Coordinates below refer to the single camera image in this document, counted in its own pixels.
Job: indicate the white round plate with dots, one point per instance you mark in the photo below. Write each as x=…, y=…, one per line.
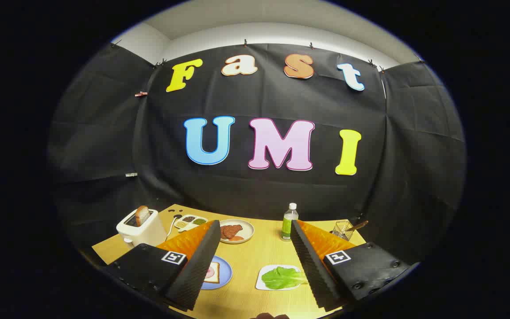
x=246, y=228

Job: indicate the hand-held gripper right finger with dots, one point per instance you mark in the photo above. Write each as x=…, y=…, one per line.
x=310, y=266

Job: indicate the black backdrop cloth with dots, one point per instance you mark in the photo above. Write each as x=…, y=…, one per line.
x=281, y=102

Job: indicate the green lettuce leaf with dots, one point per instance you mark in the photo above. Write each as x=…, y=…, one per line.
x=281, y=278

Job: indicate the blue round plate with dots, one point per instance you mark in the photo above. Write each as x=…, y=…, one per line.
x=225, y=274

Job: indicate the yellow soybeans pile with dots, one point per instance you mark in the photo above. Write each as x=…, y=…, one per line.
x=180, y=224

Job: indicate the green beans pile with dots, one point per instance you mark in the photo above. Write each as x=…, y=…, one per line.
x=199, y=221

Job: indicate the white divided condiment dish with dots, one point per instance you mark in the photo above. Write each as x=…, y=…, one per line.
x=188, y=227

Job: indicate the red tomato slice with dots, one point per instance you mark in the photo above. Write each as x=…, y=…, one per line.
x=236, y=239

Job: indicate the pink ham slice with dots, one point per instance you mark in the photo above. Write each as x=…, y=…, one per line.
x=210, y=273

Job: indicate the white rounded rectangular plate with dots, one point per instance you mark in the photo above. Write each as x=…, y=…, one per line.
x=259, y=282

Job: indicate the brown meat patty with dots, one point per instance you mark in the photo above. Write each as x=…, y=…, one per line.
x=224, y=233
x=234, y=229

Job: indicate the toasted white bread slice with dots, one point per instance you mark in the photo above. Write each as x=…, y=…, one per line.
x=142, y=215

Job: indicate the green label plastic bottle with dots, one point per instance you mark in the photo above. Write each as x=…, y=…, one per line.
x=287, y=226

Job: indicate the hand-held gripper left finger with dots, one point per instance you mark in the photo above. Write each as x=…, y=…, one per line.
x=199, y=266

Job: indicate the bread slice with ham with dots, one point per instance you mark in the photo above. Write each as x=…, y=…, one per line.
x=215, y=266

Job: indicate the white toaster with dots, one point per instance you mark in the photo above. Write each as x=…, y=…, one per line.
x=146, y=232

